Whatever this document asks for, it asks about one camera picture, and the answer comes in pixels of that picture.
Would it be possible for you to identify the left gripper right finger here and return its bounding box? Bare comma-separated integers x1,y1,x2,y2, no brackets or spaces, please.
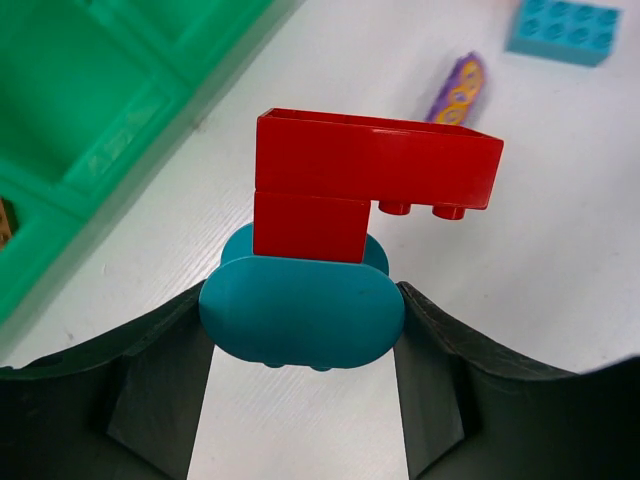
394,282,639,479

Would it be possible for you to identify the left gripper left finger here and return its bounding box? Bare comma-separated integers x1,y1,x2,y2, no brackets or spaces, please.
1,284,214,479

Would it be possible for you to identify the teal oval lego piece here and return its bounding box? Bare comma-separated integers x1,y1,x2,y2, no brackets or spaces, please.
198,224,405,371

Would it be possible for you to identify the brown lego plate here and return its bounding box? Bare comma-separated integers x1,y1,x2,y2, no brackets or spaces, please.
0,197,19,251

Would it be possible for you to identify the red square lego brick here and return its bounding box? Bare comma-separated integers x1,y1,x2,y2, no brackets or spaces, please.
253,191,371,263

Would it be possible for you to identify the red long lego brick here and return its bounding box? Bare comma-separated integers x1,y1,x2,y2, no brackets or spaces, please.
256,108,504,220

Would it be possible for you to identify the purple lego with gold studs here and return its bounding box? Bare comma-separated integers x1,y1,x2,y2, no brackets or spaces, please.
424,51,488,126

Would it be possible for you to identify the blue lego brick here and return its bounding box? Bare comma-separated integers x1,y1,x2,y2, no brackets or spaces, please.
505,0,622,67

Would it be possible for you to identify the green five-compartment bin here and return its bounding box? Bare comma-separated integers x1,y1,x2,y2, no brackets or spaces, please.
1,1,292,318

